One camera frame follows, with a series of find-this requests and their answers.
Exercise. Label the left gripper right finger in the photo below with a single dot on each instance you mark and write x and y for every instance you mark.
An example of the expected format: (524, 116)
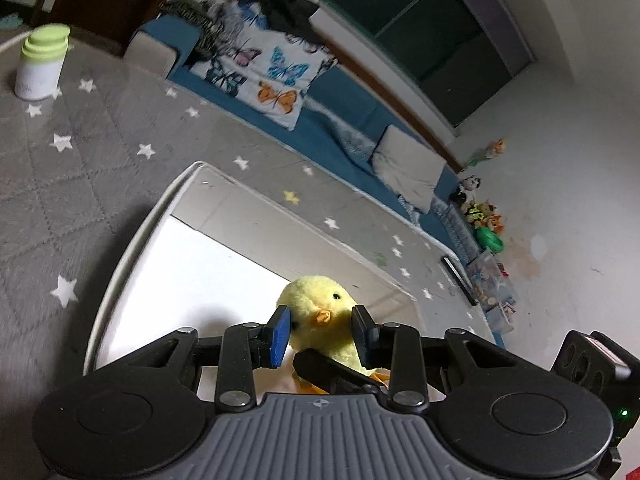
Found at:
(417, 363)

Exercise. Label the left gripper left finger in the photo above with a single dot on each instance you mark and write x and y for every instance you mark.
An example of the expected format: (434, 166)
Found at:
(182, 356)

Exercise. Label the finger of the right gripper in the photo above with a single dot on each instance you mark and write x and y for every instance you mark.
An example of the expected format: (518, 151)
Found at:
(333, 377)

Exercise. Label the yellow plush chick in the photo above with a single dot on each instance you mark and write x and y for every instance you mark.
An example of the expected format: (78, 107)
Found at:
(321, 319)

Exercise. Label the white cardboard box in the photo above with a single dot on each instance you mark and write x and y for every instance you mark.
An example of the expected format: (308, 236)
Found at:
(214, 253)

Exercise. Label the pile of stuffed toys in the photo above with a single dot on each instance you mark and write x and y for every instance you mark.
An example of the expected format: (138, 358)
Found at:
(482, 217)

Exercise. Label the grey cushion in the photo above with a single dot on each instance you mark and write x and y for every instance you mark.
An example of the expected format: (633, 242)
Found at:
(408, 167)

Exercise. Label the blue sofa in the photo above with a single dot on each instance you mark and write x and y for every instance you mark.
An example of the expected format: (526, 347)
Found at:
(338, 128)

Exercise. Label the grey star pattern mat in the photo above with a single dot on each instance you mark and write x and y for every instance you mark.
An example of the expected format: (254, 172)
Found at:
(80, 172)

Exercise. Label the butterfly print pillow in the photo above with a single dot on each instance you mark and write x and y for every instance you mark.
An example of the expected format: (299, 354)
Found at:
(267, 70)

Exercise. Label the black clothes pile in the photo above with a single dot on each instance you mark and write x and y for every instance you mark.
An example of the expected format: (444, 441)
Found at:
(289, 16)

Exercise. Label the dark window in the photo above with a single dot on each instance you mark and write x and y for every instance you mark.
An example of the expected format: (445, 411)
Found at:
(459, 53)

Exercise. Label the white jar green lid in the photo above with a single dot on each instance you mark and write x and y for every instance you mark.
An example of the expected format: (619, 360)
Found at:
(42, 57)

